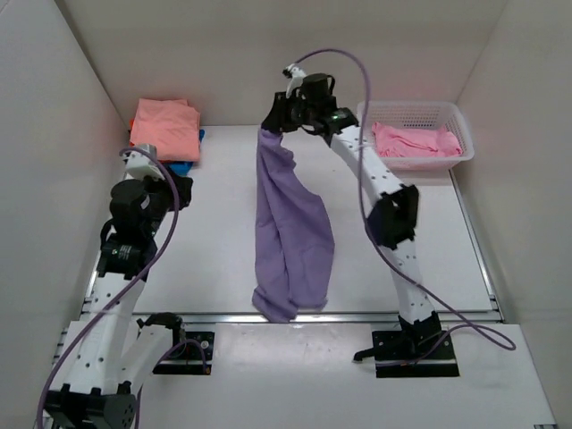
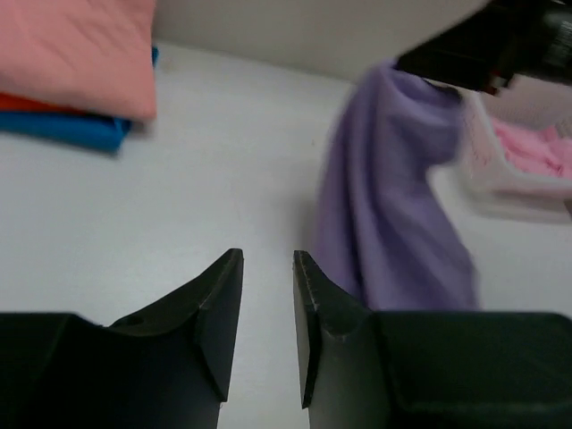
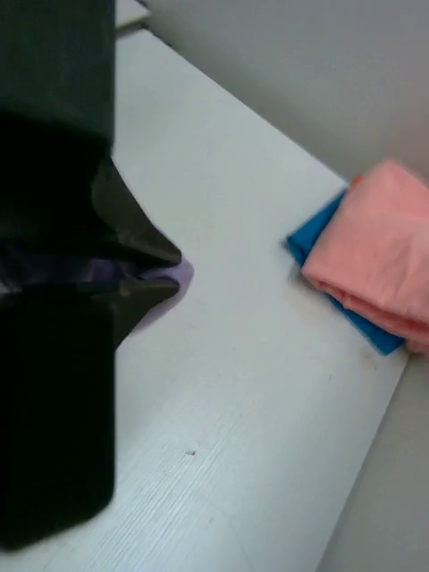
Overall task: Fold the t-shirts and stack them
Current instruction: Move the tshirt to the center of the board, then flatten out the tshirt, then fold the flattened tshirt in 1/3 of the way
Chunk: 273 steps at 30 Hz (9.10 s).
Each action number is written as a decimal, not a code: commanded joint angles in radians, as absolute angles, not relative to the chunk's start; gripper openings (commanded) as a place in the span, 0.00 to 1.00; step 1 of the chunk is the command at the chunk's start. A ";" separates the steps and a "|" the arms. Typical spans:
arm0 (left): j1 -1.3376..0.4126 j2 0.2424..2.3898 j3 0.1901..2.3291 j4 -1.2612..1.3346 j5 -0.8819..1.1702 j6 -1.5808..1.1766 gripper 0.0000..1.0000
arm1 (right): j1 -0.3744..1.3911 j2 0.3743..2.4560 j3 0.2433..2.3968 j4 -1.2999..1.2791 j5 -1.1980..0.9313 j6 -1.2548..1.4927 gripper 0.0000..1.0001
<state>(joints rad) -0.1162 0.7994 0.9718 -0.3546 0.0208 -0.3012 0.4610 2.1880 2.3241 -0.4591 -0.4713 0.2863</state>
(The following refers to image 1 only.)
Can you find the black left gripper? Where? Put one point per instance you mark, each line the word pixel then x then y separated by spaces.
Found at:
pixel 186 185

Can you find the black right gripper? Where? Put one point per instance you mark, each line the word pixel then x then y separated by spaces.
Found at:
pixel 280 122

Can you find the purple t-shirt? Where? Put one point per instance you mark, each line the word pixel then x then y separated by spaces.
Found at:
pixel 294 243

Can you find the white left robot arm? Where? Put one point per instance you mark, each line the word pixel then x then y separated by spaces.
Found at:
pixel 98 378

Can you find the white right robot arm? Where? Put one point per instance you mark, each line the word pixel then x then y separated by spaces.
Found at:
pixel 391 227

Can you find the blue folded t-shirt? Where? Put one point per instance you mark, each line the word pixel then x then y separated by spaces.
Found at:
pixel 182 168

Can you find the salmon pink folded t-shirt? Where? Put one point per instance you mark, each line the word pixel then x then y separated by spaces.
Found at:
pixel 171 126

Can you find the pink t-shirt in basket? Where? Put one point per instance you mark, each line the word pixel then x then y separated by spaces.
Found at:
pixel 413 143

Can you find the white plastic basket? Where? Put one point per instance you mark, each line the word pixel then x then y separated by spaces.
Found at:
pixel 416 115

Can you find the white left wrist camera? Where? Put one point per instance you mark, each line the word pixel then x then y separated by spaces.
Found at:
pixel 138 166

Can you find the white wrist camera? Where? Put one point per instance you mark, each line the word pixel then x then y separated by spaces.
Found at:
pixel 138 166
pixel 295 75

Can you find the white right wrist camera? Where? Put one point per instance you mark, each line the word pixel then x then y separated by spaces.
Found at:
pixel 295 75

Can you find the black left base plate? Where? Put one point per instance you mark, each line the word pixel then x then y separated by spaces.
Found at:
pixel 194 357

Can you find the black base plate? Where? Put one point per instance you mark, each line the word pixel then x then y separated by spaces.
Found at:
pixel 396 356
pixel 194 357

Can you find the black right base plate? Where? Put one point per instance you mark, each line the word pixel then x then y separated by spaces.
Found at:
pixel 396 356

